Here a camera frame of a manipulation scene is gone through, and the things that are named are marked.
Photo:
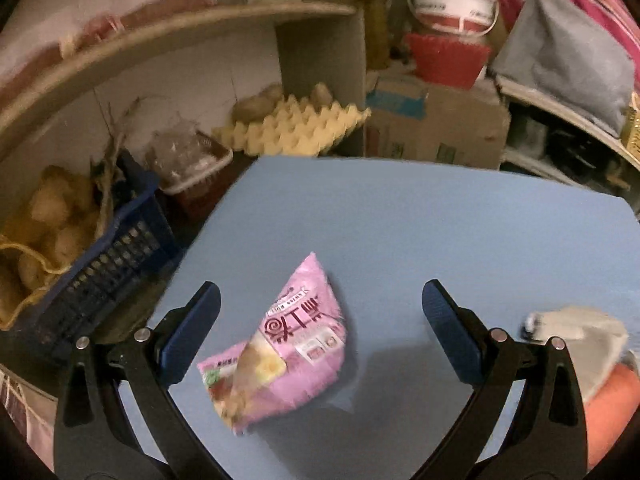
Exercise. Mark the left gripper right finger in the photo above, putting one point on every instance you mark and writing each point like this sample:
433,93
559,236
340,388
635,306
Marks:
547,438

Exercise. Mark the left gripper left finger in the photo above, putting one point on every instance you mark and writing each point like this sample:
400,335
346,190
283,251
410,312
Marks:
93,437

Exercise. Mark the red plastic bowl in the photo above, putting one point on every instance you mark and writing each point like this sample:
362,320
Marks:
447,61

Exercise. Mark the woven basket with potatoes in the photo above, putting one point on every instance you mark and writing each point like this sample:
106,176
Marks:
42,238

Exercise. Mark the cardboard box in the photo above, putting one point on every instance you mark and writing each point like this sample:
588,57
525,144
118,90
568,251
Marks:
414,120

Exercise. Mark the low white shelf unit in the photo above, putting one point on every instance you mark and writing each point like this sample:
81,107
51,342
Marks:
549,140

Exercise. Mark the yellow egg tray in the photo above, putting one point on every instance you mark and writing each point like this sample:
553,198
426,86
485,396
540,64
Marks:
294,128

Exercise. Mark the grey fabric cover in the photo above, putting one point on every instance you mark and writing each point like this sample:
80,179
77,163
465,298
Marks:
557,49

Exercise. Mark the orange snack wrapper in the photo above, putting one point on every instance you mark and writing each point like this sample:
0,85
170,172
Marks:
609,412

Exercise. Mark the pink snack packet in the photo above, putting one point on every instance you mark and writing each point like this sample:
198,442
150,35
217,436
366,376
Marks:
296,353

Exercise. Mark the white plastic bucket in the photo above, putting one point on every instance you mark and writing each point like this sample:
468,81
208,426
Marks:
471,18

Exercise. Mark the white paper napkin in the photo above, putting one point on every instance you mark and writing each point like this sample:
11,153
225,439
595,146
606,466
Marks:
595,340

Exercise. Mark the dark blue plastic crate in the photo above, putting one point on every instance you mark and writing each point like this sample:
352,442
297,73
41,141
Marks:
138,244

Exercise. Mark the light blue tablecloth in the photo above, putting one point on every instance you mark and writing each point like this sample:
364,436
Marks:
502,245

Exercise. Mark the wooden wall shelf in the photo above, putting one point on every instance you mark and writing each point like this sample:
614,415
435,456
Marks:
190,67

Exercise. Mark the yellow woven box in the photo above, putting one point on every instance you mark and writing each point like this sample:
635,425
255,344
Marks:
630,136

